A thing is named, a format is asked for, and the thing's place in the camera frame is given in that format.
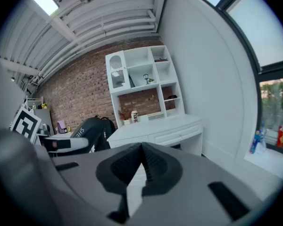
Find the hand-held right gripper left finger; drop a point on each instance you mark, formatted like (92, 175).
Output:
(113, 173)

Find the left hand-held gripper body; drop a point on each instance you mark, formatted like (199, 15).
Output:
(26, 125)

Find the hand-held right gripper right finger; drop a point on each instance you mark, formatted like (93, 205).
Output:
(165, 173)

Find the gray cabinet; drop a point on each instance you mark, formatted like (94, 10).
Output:
(46, 119)

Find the yellow flower ornament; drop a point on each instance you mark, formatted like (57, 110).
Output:
(44, 106)

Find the purple black file holder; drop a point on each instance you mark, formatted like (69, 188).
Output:
(61, 126)

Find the white side desk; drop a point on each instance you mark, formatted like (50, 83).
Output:
(61, 135)

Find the black backpack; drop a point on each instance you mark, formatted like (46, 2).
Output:
(109, 128)

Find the white desk with drawers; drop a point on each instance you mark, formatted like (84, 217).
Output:
(160, 126)

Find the white box speaker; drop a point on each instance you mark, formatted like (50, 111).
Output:
(155, 116)

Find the dried plant in white pot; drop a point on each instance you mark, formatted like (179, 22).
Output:
(125, 115)

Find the patterned cup with white lid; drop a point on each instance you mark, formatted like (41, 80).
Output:
(135, 116)

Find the white shelf unit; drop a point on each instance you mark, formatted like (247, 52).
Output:
(114, 98)

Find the black pouch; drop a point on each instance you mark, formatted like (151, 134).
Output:
(172, 97)

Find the teal book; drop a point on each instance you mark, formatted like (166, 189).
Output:
(131, 82)

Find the blue bottle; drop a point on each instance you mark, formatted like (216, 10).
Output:
(254, 145)

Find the green plant in white pot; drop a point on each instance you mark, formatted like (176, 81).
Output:
(151, 80)

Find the white fluted glass cabinet door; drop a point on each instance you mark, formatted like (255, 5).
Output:
(118, 79)

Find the blue lantern ornament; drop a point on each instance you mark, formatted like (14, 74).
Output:
(146, 76)

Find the clear bottle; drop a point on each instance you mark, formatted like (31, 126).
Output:
(263, 135)

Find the red bottle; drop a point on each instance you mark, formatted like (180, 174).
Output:
(282, 136)

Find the ceiling skylight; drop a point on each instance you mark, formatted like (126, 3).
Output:
(43, 2)

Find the black framed window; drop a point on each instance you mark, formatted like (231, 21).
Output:
(261, 27)

